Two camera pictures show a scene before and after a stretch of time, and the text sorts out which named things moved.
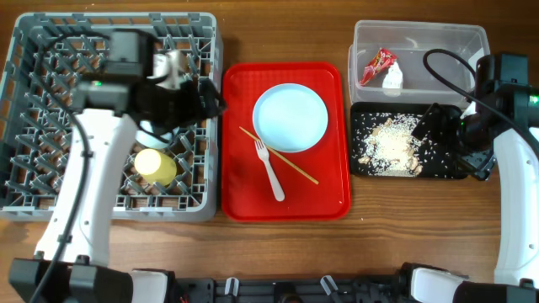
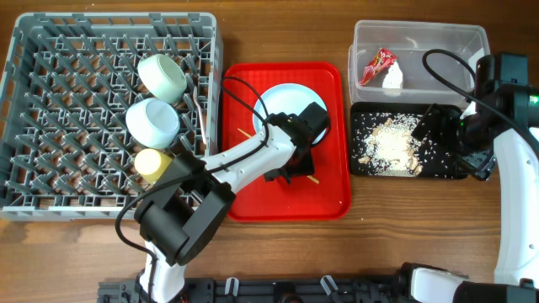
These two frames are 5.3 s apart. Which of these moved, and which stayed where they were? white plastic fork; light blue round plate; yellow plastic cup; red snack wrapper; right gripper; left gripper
Moved: left gripper; white plastic fork
Stayed: light blue round plate; right gripper; red snack wrapper; yellow plastic cup
